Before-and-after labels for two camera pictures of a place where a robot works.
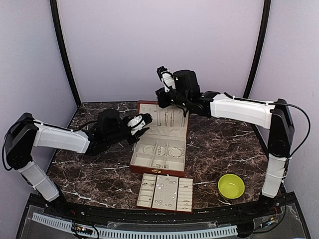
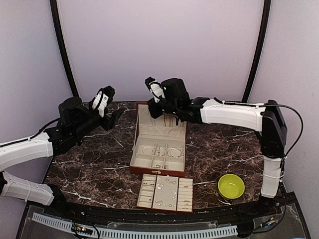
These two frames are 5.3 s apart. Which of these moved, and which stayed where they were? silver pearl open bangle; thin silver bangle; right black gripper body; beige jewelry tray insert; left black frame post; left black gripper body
Moved: right black gripper body; left black gripper body
Stayed: thin silver bangle; silver pearl open bangle; beige jewelry tray insert; left black frame post
